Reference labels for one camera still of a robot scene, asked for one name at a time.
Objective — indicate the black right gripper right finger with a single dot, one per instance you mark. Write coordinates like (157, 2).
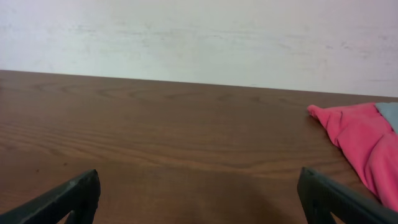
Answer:
(324, 199)

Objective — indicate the light blue polo shirt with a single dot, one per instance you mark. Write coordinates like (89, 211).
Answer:
(390, 113)

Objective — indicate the red t-shirt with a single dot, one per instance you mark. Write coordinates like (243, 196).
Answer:
(369, 143)

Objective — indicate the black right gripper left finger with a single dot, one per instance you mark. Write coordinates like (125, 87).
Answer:
(76, 200)

